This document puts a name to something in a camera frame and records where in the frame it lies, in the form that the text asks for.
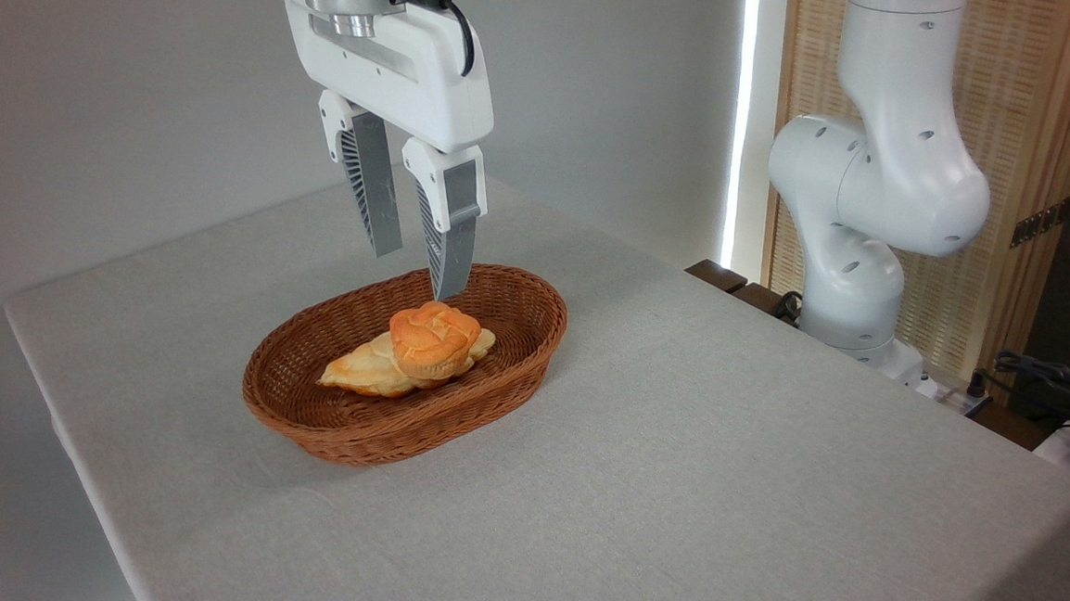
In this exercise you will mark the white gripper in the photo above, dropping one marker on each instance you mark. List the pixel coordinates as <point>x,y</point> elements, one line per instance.
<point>419,75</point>

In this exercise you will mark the round orange bread roll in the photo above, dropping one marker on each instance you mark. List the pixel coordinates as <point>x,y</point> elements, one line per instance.
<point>430,341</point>

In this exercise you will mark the long pale croissant bread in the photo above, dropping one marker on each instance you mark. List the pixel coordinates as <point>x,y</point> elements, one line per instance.
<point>363,374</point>

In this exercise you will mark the brown oval wicker basket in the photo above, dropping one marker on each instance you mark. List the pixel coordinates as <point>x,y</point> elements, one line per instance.
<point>350,430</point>

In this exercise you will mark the light grey tablecloth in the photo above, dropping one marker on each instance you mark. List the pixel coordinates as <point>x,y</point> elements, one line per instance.
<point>672,485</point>

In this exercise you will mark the wooden bamboo folding screen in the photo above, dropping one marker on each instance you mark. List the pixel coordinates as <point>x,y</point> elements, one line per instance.
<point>1021,107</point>

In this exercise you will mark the black screen hinge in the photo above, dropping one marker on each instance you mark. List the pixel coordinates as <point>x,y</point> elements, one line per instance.
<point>1041,222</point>

